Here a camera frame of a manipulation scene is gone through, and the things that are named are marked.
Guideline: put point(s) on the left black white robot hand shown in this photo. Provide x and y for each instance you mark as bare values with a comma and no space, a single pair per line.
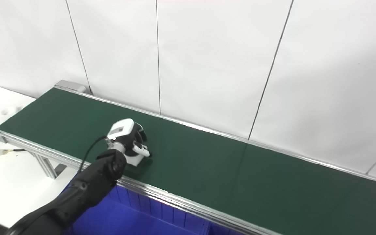
121,129

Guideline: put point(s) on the white square part round hole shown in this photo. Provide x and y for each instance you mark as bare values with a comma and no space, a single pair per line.
135,160

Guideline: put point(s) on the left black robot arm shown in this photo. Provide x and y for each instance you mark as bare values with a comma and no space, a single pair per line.
86,186

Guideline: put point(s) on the blue plastic bin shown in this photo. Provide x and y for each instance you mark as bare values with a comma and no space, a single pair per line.
135,218

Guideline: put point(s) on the green conveyor belt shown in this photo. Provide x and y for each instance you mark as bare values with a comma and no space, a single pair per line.
240,169

